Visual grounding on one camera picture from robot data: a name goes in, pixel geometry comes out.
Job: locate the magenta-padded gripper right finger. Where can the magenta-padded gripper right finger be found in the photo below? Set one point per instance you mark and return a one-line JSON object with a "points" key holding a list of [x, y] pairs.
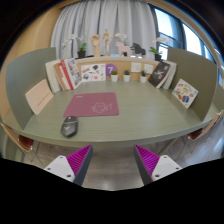
{"points": [[165, 166]]}

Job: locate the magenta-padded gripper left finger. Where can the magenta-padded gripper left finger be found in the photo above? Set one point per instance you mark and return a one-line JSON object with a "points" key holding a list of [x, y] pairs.
{"points": [[60, 166]]}

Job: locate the dark grey computer mouse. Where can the dark grey computer mouse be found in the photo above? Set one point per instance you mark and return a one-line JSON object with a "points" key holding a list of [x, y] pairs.
{"points": [[69, 127]]}

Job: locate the dusty pink mouse pad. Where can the dusty pink mouse pad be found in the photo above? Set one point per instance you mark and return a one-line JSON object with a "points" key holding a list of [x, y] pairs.
{"points": [[91, 104]]}

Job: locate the peach coloured book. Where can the peach coloured book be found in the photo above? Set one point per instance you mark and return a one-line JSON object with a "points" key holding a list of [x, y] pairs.
{"points": [[39, 97]]}

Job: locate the colourful sticker card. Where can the colourful sticker card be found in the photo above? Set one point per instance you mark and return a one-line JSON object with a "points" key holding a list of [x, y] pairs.
{"points": [[184, 93]]}

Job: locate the brown cover book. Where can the brown cover book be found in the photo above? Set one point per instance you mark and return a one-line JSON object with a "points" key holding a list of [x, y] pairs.
{"points": [[60, 78]]}

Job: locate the small plant in white pot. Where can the small plant in white pot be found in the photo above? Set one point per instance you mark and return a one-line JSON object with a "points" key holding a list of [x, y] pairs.
{"points": [[143, 79], [114, 77], [126, 77]]}

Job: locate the white books stack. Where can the white books stack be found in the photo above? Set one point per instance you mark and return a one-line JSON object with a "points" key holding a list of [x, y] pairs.
{"points": [[50, 75]]}

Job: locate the black cover book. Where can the black cover book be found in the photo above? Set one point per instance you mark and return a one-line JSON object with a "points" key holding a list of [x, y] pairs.
{"points": [[159, 74]]}

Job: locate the white book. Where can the white book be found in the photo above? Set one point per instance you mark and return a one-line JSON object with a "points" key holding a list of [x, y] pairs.
{"points": [[172, 74]]}

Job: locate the red-spined photo magazine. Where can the red-spined photo magazine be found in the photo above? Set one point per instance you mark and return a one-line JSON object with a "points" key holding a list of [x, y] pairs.
{"points": [[72, 71]]}

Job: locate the white illustrated sticker sheet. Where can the white illustrated sticker sheet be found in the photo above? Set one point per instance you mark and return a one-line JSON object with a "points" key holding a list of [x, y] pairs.
{"points": [[93, 72]]}

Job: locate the green desk partition panel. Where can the green desk partition panel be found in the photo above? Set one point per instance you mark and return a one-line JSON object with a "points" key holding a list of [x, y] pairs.
{"points": [[25, 70], [193, 66]]}

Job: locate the purple round number sign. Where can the purple round number sign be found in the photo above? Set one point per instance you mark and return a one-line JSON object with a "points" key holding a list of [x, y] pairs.
{"points": [[109, 68]]}

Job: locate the white orchid in black pot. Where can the white orchid in black pot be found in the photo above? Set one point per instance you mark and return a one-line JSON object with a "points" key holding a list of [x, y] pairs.
{"points": [[81, 53], [157, 56]]}

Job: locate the black wooden horse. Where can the black wooden horse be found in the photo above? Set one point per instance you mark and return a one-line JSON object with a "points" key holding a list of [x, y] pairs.
{"points": [[138, 49]]}

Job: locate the pink wooden horse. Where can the pink wooden horse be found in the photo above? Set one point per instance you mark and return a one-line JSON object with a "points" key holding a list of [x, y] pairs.
{"points": [[122, 48]]}

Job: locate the window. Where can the window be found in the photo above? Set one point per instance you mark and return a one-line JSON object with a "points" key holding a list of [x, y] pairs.
{"points": [[191, 40]]}

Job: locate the wooden hand model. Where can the wooden hand model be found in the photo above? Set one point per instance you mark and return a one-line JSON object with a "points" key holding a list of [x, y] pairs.
{"points": [[96, 41]]}

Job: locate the white orchid plant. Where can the white orchid plant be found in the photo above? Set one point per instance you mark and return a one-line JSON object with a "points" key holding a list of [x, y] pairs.
{"points": [[120, 36]]}

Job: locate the grey curtain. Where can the grey curtain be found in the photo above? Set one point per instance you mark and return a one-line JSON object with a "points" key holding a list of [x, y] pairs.
{"points": [[96, 16]]}

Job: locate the white wall outlet plate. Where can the white wall outlet plate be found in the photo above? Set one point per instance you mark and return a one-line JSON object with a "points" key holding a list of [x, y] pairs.
{"points": [[148, 68], [136, 67]]}

